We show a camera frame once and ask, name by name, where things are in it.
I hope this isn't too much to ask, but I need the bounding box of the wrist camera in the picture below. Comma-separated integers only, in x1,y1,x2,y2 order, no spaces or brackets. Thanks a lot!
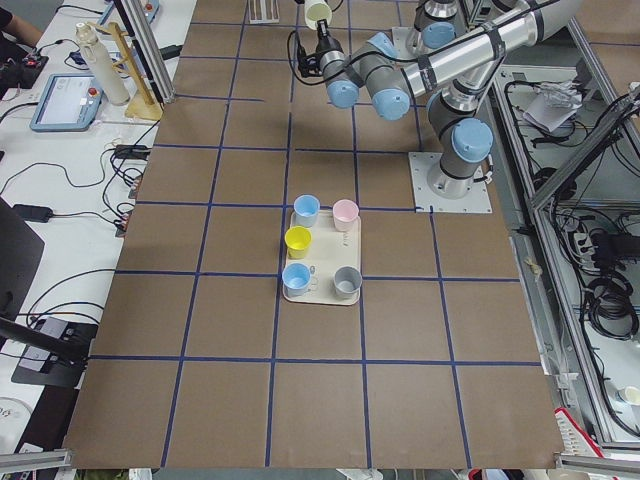
296,44,322,78

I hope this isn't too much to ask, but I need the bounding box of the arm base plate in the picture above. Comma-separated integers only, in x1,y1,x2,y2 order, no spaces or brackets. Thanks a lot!
408,152,493,214
392,27,427,67

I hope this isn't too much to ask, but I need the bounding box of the grey plastic cup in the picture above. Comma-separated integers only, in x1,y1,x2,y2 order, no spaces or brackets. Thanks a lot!
333,266,362,299

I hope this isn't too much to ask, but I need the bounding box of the cream plastic tray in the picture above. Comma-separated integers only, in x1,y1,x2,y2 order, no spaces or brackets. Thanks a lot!
283,210,361,306

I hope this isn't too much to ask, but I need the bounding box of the blue cup tray end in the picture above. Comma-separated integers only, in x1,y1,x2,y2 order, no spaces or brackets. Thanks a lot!
282,262,311,298

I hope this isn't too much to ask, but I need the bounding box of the black monitor stand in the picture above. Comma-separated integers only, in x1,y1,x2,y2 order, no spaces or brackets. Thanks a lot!
0,197,99,390

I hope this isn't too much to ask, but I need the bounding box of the yellow plastic cup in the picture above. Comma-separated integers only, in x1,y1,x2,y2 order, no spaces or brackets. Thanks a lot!
284,226,312,259

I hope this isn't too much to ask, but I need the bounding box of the wooden stand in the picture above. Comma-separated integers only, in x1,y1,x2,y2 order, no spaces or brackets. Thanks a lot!
102,22,162,121

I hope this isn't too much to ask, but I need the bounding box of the white water bottle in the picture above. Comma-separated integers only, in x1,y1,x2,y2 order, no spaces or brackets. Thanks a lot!
76,22,130,106

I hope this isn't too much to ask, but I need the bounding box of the pink plastic cup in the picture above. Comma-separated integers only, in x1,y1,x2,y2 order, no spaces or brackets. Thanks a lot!
332,199,359,232

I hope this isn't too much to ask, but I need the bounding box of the aluminium frame post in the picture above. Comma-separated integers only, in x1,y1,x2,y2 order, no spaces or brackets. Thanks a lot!
114,0,176,105

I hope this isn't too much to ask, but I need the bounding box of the blue teach pendant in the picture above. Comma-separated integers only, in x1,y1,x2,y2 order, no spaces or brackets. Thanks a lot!
30,74,103,132

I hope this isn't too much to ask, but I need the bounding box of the black power adapter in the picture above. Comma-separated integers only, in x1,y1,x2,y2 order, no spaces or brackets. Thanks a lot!
12,204,54,223

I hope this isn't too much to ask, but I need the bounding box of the white plastic cup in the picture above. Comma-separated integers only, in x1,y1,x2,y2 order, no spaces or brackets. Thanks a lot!
303,0,333,30

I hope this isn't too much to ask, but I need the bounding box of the blue cup near pink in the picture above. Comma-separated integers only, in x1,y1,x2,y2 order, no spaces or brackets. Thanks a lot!
293,194,320,228

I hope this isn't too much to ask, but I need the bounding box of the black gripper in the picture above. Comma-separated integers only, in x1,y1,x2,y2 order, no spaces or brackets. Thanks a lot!
315,19,345,63

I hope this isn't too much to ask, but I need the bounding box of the black cable bundle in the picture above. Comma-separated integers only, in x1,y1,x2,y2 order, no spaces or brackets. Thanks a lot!
579,219,640,346

